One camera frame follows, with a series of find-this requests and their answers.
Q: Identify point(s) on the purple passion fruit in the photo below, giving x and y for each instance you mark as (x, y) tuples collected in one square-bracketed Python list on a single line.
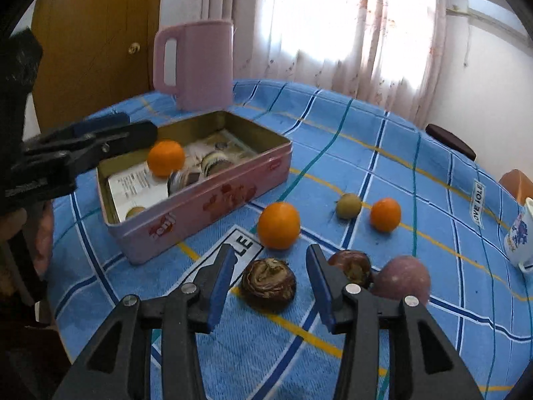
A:
[(402, 281)]

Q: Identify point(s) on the round door knob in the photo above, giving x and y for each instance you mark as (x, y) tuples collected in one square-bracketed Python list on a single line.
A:
[(133, 48)]

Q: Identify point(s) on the pink tin box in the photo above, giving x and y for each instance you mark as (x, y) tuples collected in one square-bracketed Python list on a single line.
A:
[(208, 212)]

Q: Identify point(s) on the pink plastic pitcher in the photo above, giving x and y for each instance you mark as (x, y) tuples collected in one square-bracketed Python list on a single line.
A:
[(200, 66)]

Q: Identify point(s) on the blue plaid tablecloth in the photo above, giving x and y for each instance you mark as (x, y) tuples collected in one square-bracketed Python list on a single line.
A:
[(437, 225)]

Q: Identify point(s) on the white floral mug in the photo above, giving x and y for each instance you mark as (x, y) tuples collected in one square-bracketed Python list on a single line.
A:
[(520, 237)]

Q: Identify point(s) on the large orange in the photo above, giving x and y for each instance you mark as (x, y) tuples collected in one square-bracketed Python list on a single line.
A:
[(278, 226)]

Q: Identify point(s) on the dark brown chair back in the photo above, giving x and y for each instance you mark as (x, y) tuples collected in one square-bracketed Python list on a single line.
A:
[(452, 141)]

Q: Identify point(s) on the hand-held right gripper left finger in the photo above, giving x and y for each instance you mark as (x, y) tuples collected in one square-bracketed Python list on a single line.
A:
[(220, 287)]

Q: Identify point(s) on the small green fruit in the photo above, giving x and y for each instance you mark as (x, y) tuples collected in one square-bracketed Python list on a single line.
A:
[(348, 206)]

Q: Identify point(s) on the dark brown pastry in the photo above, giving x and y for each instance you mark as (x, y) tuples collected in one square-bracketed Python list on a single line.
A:
[(352, 267)]

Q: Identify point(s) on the white floral curtain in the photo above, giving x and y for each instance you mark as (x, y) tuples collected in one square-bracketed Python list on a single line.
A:
[(333, 29)]

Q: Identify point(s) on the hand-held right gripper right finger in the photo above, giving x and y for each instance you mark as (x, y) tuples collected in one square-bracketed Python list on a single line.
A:
[(321, 289)]

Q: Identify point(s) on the orange-brown chair back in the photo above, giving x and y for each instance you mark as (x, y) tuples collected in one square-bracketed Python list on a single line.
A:
[(516, 185)]

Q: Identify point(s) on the wooden door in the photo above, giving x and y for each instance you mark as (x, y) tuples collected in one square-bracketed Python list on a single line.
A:
[(95, 37)]

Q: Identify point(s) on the person's left hand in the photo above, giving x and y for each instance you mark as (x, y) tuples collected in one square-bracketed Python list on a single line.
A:
[(43, 241)]

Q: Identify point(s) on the brown swirl pastry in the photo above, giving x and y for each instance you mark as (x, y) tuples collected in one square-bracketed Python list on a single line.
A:
[(268, 285)]

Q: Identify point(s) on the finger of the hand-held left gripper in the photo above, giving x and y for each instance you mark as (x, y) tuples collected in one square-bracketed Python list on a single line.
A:
[(133, 134), (102, 123)]

